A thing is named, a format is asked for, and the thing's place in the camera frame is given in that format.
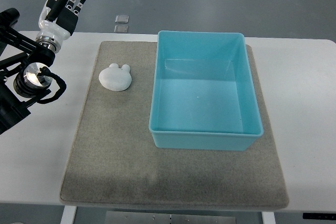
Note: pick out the grey felt mat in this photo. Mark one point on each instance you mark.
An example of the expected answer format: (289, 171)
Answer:
(114, 162)

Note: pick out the metal table crossbar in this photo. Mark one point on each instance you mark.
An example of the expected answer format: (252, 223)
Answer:
(142, 217)

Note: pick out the white bunny toy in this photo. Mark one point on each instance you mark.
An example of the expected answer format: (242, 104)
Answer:
(116, 78)

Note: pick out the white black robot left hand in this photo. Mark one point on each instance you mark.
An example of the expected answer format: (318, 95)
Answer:
(58, 20)

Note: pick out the white left table leg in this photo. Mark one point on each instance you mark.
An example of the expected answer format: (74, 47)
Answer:
(68, 215)

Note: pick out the floor socket plate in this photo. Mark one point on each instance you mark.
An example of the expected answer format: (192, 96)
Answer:
(122, 19)
(121, 28)

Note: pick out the upper floor socket plate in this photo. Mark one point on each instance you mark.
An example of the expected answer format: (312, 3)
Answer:
(122, 19)

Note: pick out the white table leg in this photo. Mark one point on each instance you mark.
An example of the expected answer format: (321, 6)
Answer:
(68, 215)
(268, 217)

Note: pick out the blue plastic box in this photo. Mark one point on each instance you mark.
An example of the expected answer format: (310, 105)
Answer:
(204, 95)

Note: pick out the lower floor socket plate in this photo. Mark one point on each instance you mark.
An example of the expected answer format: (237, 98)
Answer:
(121, 28)

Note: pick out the white right table leg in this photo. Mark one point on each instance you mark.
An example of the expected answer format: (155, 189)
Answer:
(268, 217)

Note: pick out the black table control panel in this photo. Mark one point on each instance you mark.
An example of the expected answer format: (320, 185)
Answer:
(319, 216)

